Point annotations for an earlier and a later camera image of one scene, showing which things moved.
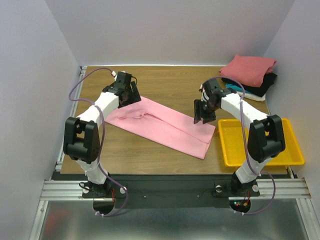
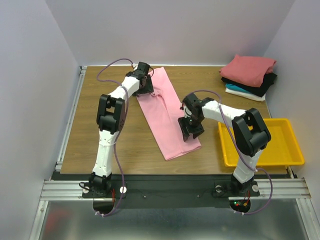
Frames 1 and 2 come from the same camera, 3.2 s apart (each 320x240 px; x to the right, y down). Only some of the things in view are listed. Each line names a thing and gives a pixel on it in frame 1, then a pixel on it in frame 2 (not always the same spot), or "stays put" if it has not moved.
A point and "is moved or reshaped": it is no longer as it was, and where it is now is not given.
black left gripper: x=135 y=96 to x=148 y=89
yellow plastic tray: x=231 y=134 stays put
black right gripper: x=202 y=113 to x=191 y=123
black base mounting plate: x=174 y=191 stays put
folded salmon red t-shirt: x=249 y=70 stays put
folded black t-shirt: x=266 y=84 stays put
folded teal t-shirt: x=236 y=87 stays put
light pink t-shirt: x=164 y=125 is moved or reshaped
